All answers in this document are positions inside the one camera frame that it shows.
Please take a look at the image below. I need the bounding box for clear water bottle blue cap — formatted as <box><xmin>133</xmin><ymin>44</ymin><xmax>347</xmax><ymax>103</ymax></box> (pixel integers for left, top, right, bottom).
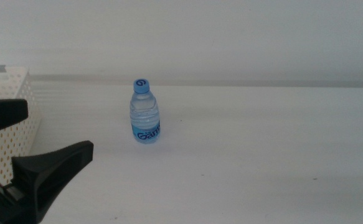
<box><xmin>129</xmin><ymin>78</ymin><xmax>161</xmax><ymax>144</ymax></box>

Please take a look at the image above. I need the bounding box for white perforated plastic basket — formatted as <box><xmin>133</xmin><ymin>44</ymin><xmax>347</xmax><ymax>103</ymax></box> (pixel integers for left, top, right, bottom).
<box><xmin>0</xmin><ymin>65</ymin><xmax>42</xmax><ymax>187</ymax></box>

